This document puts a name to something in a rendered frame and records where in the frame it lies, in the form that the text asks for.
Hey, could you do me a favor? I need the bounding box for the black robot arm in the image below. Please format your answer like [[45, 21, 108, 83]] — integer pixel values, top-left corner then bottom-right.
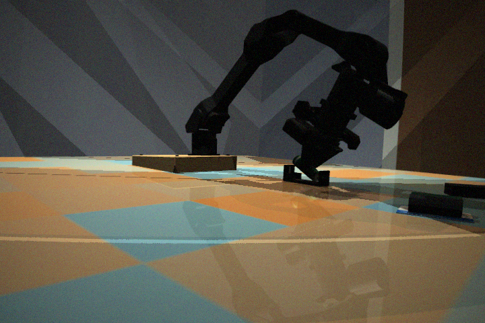
[[185, 9, 408, 155]]

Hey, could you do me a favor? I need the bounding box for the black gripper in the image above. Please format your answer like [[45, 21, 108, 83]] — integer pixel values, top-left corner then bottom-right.
[[282, 95, 360, 172]]

